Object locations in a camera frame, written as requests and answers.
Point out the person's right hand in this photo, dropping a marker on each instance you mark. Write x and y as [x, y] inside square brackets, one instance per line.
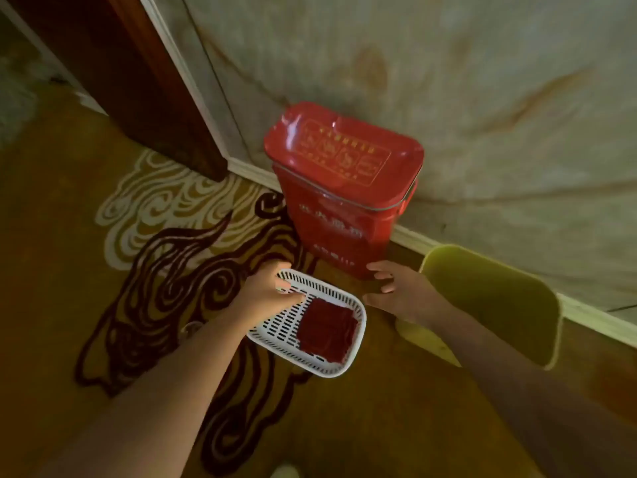
[405, 296]

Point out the person's left hand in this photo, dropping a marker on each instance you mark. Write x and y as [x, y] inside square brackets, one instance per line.
[261, 293]

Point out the person's left thumb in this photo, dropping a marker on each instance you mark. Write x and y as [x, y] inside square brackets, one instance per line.
[291, 297]

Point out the person's right thumb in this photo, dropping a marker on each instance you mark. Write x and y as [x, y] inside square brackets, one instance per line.
[377, 301]

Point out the white plastic mesh basket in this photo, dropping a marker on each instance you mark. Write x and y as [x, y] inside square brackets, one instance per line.
[278, 333]

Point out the person's left forearm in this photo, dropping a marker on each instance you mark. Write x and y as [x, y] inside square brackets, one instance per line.
[159, 403]

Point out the person's right forearm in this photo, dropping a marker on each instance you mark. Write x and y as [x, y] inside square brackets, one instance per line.
[522, 393]

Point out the dark red folded cloth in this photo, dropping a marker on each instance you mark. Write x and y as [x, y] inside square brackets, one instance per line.
[328, 331]

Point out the red metal box with lid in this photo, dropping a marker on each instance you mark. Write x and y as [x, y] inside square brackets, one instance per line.
[343, 194]

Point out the yellow-green plastic bin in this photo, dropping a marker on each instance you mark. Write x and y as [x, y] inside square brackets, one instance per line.
[492, 298]

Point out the white shoe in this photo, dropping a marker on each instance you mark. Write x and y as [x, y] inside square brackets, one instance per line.
[286, 471]

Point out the white baseboard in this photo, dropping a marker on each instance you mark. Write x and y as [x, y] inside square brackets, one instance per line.
[592, 318]

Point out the dark wooden door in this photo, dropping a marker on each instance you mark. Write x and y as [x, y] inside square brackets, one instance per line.
[114, 69]

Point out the white door frame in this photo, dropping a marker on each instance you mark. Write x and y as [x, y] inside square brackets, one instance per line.
[189, 79]

